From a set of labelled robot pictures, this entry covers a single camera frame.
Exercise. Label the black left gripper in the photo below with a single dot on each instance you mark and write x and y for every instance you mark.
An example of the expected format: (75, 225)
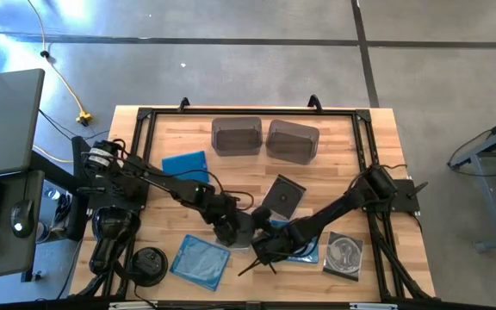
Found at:
(226, 217)

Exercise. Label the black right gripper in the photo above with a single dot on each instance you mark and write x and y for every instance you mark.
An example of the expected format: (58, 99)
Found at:
(274, 247)

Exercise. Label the translucent blue jewel case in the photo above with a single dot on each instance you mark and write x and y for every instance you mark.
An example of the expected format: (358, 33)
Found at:
(200, 262)
(310, 256)

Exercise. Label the clear jewel case with disc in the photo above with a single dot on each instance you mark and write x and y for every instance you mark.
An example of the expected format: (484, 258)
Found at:
(342, 256)

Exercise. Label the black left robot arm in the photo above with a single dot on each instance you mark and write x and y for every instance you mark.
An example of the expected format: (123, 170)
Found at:
(162, 178)

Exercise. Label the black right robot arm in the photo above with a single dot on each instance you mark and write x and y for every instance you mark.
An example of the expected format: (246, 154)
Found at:
(338, 204)

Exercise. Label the opaque blue jewel case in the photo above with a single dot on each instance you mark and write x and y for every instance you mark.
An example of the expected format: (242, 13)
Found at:
(183, 163)

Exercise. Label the black beam with silver brackets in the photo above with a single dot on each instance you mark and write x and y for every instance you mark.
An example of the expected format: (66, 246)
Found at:
(248, 306)

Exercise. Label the grey translucent plastic bin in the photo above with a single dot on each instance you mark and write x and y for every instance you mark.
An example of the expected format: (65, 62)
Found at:
(237, 138)
(292, 144)

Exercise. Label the round black disc-shaped device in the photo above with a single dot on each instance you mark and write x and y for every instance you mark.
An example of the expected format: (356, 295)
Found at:
(148, 267)

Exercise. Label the glossy black curved housing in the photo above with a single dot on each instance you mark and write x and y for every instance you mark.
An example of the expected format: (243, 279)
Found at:
(112, 234)

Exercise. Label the clear plastic bottle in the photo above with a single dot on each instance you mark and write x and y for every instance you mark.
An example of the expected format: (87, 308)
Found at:
(52, 194)

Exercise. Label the blue white can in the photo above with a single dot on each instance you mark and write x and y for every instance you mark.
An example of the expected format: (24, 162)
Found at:
(42, 232)

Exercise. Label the black computer mouse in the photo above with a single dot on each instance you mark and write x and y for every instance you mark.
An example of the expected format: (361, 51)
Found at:
(22, 215)

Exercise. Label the small grey desk panel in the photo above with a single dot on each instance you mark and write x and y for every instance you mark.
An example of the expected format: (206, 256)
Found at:
(7, 258)

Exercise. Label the grey metal table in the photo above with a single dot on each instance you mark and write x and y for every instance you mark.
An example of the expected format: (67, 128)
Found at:
(482, 150)

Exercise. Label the black aluminium table frame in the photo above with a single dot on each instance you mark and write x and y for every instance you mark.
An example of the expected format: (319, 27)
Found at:
(274, 112)

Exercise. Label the black arched table bracket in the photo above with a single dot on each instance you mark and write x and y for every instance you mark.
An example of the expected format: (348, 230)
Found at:
(184, 100)
(314, 99)

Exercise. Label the black desk support frame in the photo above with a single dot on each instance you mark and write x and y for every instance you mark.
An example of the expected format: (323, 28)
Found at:
(54, 170)

